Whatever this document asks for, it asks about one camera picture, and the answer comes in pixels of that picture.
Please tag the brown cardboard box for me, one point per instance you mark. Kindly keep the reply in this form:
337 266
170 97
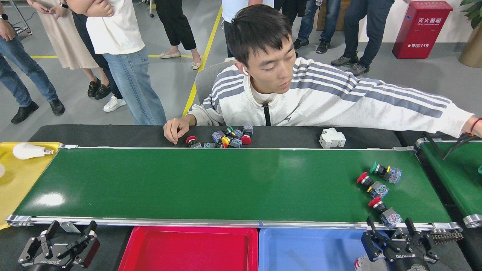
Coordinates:
337 17

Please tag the long green conveyor belt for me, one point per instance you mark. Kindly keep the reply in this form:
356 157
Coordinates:
226 184

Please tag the seated person's left hand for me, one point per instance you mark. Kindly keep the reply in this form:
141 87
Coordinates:
479 128

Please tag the yellow plastic tray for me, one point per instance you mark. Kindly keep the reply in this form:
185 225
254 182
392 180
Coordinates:
22 188

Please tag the red mushroom push button switch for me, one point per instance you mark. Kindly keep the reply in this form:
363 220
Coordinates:
246 139
191 140

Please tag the potted plant in tan pot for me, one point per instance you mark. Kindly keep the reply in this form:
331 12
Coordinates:
472 49

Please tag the white stand on wheels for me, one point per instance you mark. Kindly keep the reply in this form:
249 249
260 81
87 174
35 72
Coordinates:
151 15

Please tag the metal rack on casters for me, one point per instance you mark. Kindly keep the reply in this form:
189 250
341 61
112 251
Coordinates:
29 32

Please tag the blue plastic tray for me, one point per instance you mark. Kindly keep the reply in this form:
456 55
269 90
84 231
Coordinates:
308 252

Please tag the seated person's right hand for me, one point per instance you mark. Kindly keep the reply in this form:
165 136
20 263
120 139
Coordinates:
177 130

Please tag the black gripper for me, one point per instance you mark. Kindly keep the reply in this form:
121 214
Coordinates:
406 263
52 259

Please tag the red plastic tray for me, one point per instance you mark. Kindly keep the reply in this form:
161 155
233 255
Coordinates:
188 252

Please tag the short green conveyor belt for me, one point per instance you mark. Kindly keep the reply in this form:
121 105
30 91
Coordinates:
459 177

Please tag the standing person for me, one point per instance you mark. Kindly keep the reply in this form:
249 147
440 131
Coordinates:
361 34
115 104
64 41
290 7
310 22
233 9
177 26
128 75
22 67

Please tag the seated person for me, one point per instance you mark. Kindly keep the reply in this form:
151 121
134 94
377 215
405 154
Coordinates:
301 105

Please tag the black angled bracket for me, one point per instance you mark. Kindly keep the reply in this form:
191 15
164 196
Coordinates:
435 146

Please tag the red fire extinguisher box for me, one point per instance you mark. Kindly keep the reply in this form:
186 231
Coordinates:
421 30

